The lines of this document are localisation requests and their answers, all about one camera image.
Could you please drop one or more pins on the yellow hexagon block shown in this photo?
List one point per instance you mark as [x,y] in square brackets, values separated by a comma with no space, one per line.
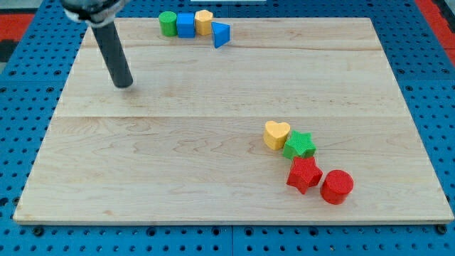
[203,20]

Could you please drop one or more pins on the blue cube block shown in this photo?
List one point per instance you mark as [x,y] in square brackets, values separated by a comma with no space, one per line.
[186,25]

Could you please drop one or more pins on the light wooden board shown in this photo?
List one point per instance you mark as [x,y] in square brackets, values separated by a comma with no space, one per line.
[184,144]

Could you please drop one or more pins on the yellow heart block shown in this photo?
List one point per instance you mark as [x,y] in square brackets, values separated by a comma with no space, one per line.
[275,134]

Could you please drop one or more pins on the green star block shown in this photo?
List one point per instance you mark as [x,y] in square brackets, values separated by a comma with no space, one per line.
[299,144]

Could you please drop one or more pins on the red star block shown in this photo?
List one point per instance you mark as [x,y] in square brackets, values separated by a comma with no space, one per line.
[304,174]

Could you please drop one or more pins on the blue triangle block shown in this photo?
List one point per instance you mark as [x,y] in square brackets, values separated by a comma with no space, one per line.
[220,33]

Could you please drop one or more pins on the green cylinder block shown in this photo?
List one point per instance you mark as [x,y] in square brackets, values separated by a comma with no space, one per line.
[167,22]

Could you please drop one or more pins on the red cylinder block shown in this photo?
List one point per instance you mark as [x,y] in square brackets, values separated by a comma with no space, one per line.
[336,187]

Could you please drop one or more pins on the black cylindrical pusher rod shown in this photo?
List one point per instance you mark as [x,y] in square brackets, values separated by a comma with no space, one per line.
[113,55]

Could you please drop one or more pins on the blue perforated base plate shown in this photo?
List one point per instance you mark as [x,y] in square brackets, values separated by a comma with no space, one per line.
[36,72]

